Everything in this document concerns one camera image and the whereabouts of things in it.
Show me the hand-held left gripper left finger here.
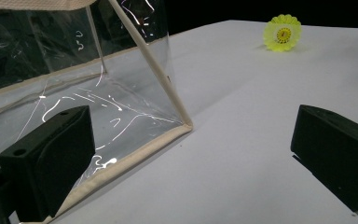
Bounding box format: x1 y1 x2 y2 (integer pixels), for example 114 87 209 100
0 105 96 223

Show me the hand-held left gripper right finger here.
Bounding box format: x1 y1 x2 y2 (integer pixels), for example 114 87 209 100
290 104 358 221

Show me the clear plastic bag beige trim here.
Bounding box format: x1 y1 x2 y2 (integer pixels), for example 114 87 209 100
0 0 195 224

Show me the yellow-green shuttlecock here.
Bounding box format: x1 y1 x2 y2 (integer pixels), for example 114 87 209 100
262 13 303 52

